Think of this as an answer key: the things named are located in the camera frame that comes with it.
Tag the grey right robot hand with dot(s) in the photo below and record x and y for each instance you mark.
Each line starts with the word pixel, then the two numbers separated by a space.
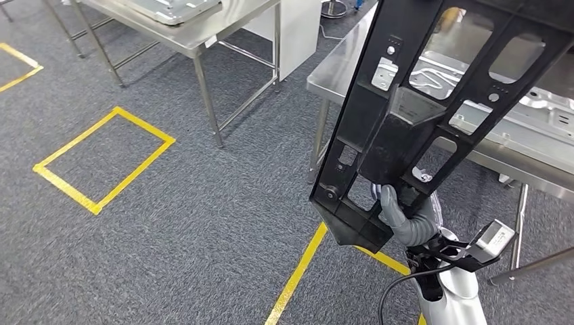
pixel 390 208

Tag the black plastic panel part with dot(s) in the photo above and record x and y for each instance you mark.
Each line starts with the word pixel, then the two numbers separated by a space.
pixel 385 148

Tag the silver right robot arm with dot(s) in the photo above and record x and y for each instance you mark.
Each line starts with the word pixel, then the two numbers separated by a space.
pixel 462 300

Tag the stainless steel workbench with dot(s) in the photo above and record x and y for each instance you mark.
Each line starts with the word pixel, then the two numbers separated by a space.
pixel 332 76

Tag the grey sheet metal panel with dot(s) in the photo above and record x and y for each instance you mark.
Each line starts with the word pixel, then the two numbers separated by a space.
pixel 551 116
pixel 175 11

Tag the white cabinet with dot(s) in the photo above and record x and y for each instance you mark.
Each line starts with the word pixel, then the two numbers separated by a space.
pixel 296 36

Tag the chrome stool base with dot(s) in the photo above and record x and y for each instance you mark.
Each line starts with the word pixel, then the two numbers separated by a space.
pixel 334 9

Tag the stainless steel table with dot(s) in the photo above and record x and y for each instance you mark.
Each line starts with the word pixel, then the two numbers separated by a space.
pixel 188 40

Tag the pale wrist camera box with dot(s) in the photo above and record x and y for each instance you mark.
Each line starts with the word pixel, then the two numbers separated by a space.
pixel 495 237

